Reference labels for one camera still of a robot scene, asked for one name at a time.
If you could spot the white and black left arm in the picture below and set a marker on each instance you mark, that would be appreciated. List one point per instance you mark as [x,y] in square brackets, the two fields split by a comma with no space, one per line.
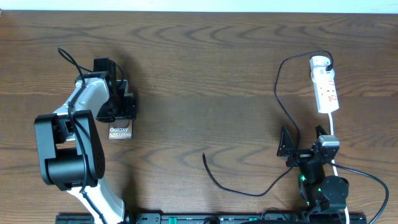
[70,153]

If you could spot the white power strip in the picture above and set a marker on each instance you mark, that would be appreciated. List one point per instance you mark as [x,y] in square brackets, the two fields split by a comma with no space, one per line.
[325,90]

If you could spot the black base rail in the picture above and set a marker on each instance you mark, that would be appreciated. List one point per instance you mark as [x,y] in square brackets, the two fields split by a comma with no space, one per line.
[272,217]

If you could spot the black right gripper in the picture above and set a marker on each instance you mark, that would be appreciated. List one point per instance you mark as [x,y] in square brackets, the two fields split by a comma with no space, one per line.
[286,150]

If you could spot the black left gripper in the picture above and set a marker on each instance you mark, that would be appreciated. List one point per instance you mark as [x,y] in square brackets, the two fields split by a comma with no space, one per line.
[130,111]

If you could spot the Samsung Galaxy smartphone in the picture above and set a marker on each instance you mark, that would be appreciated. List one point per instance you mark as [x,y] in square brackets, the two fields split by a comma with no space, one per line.
[121,129]

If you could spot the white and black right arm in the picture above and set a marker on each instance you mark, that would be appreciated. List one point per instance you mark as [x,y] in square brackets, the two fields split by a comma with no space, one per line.
[325,194]

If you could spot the white charger plug adapter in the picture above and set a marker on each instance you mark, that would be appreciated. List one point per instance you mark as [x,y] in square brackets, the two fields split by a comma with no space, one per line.
[319,61]

